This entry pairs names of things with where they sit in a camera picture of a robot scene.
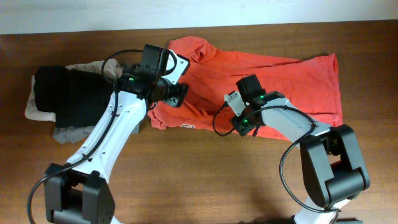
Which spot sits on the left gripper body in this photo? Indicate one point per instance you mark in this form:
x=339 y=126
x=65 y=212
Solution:
x=173 y=94

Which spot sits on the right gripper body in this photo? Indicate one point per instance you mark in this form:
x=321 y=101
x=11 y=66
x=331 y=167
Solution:
x=243 y=122

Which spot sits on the red printed t-shirt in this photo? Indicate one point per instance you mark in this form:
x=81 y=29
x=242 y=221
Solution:
x=311 y=85

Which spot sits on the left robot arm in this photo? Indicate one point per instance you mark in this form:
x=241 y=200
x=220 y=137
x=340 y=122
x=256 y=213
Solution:
x=78 y=192

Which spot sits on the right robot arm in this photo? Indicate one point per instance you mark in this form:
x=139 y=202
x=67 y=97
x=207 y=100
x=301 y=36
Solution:
x=333 y=168

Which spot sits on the beige folded garment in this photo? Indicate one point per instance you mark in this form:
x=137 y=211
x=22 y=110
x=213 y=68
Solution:
x=111 y=69

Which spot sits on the black folded garment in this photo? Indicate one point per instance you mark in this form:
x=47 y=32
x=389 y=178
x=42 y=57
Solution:
x=77 y=98

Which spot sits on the grey folded garment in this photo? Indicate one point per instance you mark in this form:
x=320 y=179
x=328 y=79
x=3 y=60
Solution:
x=71 y=134

